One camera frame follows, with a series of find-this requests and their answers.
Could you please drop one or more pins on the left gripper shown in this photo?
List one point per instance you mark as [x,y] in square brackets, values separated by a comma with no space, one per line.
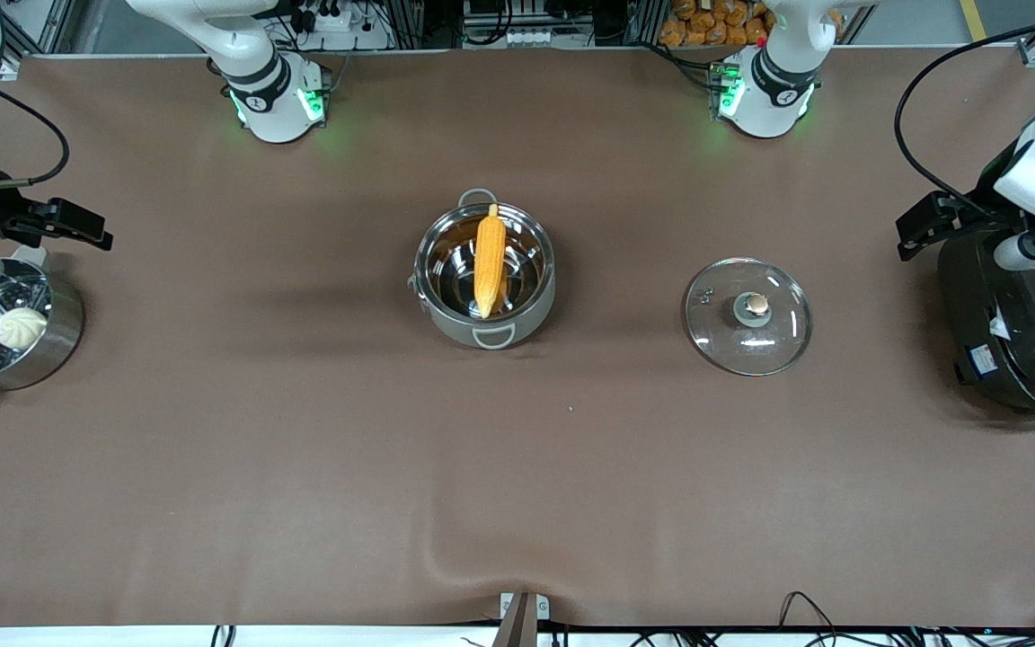
[972,212]

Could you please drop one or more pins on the glass pot lid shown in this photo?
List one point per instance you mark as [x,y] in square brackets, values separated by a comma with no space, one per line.
[751,346]

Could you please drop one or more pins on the yellow corn cob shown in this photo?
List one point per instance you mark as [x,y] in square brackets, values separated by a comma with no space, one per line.
[489,261]

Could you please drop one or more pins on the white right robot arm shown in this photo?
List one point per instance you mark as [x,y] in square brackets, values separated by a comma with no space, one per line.
[270,99]

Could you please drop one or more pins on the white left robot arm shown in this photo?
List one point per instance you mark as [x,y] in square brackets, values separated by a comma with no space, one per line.
[765,103]

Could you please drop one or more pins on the shiny steel steamer pot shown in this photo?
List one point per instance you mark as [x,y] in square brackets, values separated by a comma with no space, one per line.
[59,332]

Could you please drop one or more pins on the grey steel cooking pot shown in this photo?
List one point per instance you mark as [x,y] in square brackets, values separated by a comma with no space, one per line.
[517,325]

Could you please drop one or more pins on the white steamed bun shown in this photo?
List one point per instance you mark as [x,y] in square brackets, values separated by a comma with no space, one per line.
[22,328]

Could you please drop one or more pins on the bag of orange snacks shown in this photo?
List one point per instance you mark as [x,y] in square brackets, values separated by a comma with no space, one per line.
[715,27]

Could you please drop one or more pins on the white power strip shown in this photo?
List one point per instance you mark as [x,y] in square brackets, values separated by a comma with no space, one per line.
[329,18]

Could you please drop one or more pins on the white connector block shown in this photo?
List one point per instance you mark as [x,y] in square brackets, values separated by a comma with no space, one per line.
[525,38]

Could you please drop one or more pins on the brown table mat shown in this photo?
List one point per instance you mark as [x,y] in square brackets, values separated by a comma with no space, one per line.
[517,503]

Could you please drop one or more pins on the brown slanted bar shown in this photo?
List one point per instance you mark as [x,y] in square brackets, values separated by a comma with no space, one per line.
[517,624]

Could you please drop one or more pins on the small metal bracket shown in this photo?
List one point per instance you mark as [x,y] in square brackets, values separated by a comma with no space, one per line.
[507,604]

